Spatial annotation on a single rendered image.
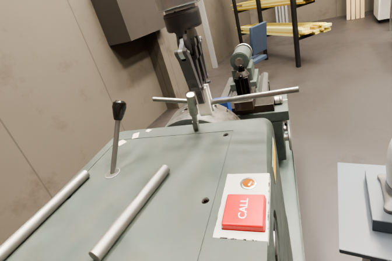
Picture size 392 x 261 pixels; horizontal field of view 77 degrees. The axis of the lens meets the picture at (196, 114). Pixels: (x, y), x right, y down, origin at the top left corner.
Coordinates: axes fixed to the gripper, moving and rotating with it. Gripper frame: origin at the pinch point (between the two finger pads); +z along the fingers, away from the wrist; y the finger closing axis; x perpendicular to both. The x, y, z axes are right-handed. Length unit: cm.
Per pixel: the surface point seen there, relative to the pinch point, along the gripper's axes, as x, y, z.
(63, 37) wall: 204, 177, -22
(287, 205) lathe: -13, 43, 81
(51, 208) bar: 27.3, -26.3, 7.7
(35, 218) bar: 27.9, -29.1, 7.1
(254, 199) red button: -12.0, -22.8, 7.9
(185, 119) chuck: 12.6, 13.0, 11.2
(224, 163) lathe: -5.0, -12.2, 9.3
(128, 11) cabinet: 152, 238, -29
